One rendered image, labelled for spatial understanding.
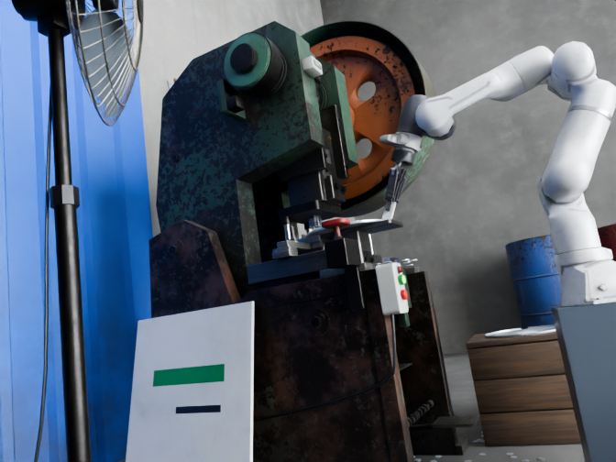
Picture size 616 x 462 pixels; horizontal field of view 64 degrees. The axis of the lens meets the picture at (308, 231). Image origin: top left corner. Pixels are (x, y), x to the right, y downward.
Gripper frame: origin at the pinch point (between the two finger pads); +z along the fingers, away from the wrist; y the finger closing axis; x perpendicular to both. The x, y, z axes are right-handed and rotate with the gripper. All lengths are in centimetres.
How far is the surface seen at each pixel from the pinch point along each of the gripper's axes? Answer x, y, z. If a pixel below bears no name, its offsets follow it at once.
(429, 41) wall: 116, 328, -199
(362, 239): 5.2, -3.2, 11.1
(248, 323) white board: 23, -30, 43
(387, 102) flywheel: 24, 35, -46
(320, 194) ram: 21.8, -8.3, 0.2
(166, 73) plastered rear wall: 181, 64, -56
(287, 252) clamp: 18.8, -25.8, 20.4
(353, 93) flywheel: 41, 35, -48
